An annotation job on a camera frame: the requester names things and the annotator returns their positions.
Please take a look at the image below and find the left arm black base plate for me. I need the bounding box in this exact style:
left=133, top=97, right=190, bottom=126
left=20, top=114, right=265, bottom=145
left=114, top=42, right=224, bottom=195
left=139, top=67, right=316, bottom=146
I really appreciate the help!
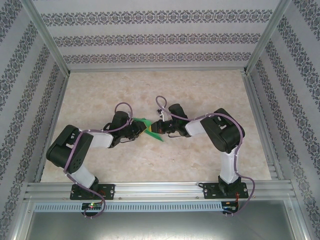
left=69, top=183, right=116, bottom=201

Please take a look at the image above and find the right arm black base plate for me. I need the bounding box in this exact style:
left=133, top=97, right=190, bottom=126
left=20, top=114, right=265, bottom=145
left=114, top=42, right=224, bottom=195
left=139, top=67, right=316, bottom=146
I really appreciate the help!
left=202, top=182, right=248, bottom=200

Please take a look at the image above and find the slotted grey cable duct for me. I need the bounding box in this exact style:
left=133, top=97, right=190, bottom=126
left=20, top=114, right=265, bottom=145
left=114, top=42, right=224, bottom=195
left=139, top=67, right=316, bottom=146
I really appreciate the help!
left=33, top=201, right=224, bottom=213

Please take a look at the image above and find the aluminium frame post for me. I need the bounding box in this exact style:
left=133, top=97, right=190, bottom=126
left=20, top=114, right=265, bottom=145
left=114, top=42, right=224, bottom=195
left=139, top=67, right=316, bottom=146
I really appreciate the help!
left=242, top=0, right=293, bottom=75
left=23, top=0, right=71, bottom=76

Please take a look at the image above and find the aluminium mounting rail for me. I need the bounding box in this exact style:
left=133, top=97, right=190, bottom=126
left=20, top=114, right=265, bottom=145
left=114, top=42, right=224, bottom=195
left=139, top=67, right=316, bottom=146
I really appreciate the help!
left=23, top=181, right=297, bottom=201

